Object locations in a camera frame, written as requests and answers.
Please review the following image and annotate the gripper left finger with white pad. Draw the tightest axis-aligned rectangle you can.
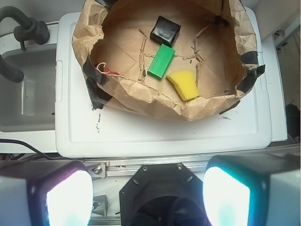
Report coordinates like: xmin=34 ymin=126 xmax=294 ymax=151
xmin=0 ymin=160 xmax=94 ymax=226

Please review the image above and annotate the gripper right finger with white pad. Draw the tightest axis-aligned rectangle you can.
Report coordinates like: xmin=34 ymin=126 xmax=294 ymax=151
xmin=203 ymin=154 xmax=301 ymax=226

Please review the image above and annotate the black box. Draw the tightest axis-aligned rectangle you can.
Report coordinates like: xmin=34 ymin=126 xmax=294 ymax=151
xmin=150 ymin=16 xmax=181 ymax=48

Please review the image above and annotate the grey sink basin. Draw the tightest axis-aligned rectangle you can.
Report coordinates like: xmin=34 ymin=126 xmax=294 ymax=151
xmin=0 ymin=44 xmax=56 ymax=132

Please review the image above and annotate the yellow sponge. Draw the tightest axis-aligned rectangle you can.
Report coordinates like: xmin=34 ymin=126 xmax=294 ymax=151
xmin=166 ymin=70 xmax=199 ymax=101

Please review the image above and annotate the red crumpled object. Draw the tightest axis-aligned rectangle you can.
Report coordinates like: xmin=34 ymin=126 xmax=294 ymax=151
xmin=103 ymin=67 xmax=120 ymax=75

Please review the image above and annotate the brown paper bag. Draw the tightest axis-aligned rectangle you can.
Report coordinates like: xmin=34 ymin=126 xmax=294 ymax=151
xmin=72 ymin=0 xmax=265 ymax=121

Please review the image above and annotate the green block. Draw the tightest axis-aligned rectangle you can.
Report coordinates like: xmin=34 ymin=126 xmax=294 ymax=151
xmin=147 ymin=44 xmax=175 ymax=80

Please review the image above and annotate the black cable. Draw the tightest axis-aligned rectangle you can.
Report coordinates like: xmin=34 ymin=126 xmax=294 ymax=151
xmin=0 ymin=138 xmax=64 ymax=161

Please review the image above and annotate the metal corner bracket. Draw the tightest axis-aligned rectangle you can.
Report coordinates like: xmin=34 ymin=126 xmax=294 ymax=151
xmin=87 ymin=163 xmax=107 ymax=179

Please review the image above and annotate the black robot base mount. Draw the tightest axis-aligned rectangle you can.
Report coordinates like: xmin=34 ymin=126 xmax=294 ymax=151
xmin=119 ymin=163 xmax=210 ymax=226

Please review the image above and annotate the aluminium extrusion rail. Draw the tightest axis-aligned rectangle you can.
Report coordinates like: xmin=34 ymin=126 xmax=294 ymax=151
xmin=84 ymin=155 xmax=212 ymax=177

